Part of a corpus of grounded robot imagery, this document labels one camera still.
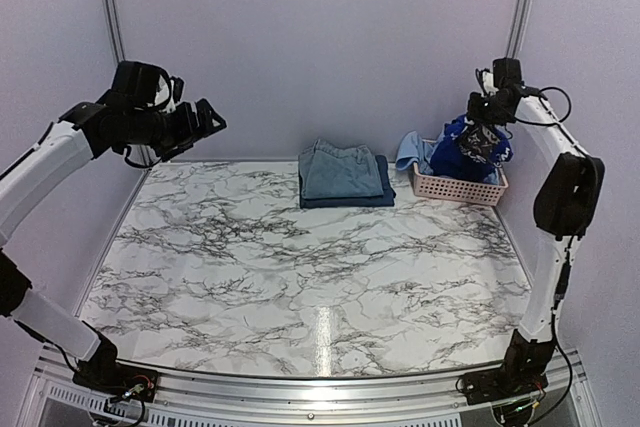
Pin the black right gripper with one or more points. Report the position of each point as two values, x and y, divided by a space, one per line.
474 115

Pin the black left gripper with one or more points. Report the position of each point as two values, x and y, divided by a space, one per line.
188 132

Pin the royal blue printed t-shirt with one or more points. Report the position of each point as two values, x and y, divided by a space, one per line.
470 151

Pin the light blue shirt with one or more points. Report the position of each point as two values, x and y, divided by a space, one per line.
415 152

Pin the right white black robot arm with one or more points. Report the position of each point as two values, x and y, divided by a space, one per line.
563 210

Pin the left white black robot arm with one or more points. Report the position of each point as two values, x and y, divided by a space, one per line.
143 107

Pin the pink perforated plastic basket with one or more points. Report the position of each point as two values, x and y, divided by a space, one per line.
443 188

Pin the folded light blue jeans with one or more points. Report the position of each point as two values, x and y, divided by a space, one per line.
329 172

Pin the folded dark blue garment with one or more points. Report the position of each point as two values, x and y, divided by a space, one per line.
387 199

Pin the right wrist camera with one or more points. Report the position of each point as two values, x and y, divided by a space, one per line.
485 79

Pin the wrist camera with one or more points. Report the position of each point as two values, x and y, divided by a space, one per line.
485 79
169 92

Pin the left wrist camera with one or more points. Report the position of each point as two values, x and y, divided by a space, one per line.
169 92

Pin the right aluminium corner post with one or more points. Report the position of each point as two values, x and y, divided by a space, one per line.
518 27

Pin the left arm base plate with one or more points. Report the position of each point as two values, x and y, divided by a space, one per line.
121 381

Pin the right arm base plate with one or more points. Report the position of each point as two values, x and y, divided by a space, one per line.
490 385

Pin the aluminium front rail frame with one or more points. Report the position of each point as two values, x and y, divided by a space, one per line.
184 398

